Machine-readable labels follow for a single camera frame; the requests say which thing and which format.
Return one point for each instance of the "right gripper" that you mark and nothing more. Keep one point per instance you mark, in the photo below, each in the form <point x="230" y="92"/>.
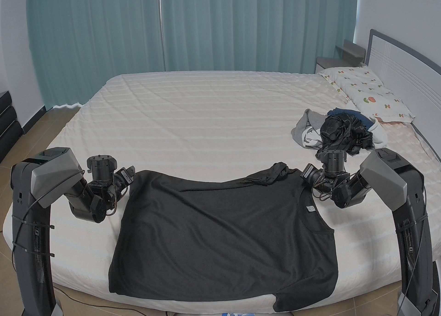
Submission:
<point x="310" y="174"/>

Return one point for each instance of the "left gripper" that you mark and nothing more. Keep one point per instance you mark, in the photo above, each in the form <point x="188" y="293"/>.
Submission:
<point x="124" y="179"/>

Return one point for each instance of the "black T-shirt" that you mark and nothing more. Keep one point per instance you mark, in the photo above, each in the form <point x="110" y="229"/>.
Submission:
<point x="220" y="232"/>

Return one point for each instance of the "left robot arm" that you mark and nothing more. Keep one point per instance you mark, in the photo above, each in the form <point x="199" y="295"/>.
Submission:
<point x="31" y="238"/>

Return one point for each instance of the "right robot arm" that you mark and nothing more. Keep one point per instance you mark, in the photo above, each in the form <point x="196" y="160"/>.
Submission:
<point x="410" y="225"/>

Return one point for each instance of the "pile of clothes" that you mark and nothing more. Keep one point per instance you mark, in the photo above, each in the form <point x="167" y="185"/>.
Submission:
<point x="344" y="132"/>

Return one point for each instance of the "white printed pillow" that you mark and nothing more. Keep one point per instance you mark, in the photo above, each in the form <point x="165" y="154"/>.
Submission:
<point x="372" y="94"/>

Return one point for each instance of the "bed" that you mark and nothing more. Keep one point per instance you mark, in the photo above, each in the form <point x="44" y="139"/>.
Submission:
<point x="206" y="118"/>

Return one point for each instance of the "grey bedside table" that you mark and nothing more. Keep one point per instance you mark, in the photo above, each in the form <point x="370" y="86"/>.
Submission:
<point x="339" y="61"/>

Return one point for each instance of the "black chest of drawers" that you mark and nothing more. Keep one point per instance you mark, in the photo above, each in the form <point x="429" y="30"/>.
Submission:
<point x="8" y="125"/>

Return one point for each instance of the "blue-green curtain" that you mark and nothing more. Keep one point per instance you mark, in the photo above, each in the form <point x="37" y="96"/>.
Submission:
<point x="258" y="18"/>
<point x="93" y="32"/>

